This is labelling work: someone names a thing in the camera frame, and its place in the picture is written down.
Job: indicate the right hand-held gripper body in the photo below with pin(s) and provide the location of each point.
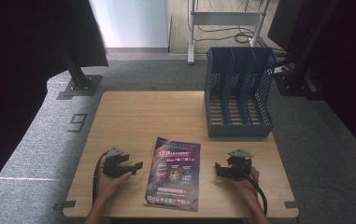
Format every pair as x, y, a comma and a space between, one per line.
240, 165

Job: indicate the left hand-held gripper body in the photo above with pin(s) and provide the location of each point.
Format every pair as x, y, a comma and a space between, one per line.
115, 151

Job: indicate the blue file rack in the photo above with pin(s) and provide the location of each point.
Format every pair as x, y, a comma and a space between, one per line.
239, 129

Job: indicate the purple cover book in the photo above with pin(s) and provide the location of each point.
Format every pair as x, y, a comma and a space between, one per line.
174, 174

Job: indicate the person's right hand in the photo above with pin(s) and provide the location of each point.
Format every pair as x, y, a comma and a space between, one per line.
248, 188

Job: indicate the person's left hand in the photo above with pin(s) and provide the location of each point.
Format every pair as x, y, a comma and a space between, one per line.
108, 185

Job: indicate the grey tape piece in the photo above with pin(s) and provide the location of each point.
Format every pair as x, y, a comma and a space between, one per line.
292, 204

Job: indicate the white power strip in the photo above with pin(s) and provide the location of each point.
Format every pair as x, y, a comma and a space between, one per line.
282, 68

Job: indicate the black curtain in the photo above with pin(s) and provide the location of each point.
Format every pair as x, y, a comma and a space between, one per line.
13, 77
344, 62

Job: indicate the white panel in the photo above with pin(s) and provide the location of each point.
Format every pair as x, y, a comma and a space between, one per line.
132, 23

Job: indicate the black stand with base plate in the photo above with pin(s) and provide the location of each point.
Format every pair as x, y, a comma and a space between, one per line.
292, 84
83, 85

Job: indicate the white metal desk frame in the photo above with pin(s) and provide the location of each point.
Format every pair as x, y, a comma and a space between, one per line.
225, 18

